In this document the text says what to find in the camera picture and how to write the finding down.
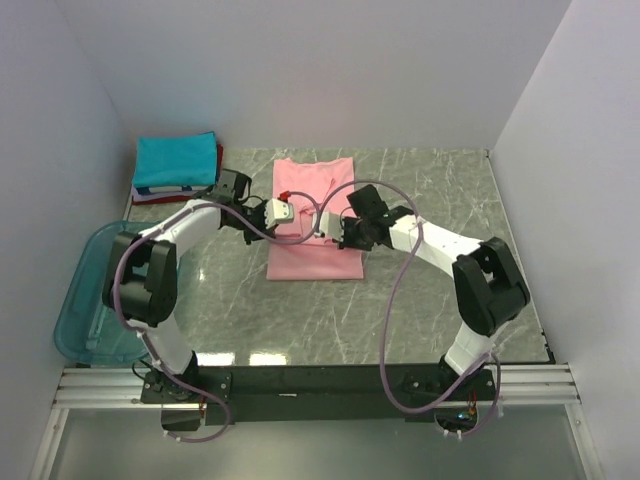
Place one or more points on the folded teal t shirt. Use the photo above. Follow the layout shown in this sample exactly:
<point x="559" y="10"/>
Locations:
<point x="176" y="161"/>

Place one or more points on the folded white t shirt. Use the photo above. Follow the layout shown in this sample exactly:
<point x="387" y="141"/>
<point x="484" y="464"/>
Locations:
<point x="151" y="195"/>

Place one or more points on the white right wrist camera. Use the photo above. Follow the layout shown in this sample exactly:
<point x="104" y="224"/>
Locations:
<point x="328" y="225"/>

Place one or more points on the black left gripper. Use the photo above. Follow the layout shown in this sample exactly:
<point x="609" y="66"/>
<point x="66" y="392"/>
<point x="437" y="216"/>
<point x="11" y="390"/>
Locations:
<point x="262" y="228"/>

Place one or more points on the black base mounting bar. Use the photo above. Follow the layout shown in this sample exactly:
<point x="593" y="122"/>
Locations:
<point x="411" y="392"/>

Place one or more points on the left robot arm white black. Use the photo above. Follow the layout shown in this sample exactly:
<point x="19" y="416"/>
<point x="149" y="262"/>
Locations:
<point x="141" y="283"/>

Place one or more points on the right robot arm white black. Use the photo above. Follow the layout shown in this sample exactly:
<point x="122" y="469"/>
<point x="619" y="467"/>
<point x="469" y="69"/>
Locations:
<point x="489" y="286"/>

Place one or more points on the aluminium extrusion rail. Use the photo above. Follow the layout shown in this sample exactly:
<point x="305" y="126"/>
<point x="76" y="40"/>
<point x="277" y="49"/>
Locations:
<point x="118" y="388"/>

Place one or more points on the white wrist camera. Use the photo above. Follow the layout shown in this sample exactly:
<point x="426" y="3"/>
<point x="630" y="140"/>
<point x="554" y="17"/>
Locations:
<point x="328" y="225"/>
<point x="278" y="210"/>

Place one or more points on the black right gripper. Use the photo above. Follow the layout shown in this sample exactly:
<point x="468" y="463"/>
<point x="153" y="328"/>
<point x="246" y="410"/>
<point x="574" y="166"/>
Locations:
<point x="348" y="221"/>

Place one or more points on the folded navy t shirt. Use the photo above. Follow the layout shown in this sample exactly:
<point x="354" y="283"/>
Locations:
<point x="162" y="190"/>

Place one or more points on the pink t shirt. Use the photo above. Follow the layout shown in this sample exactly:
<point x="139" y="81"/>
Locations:
<point x="317" y="259"/>

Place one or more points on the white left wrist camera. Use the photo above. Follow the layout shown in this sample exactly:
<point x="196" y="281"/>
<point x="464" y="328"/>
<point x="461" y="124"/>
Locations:
<point x="278" y="210"/>

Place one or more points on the teal transparent plastic bin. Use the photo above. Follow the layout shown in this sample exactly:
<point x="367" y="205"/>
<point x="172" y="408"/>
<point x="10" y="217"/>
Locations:
<point x="88" y="332"/>

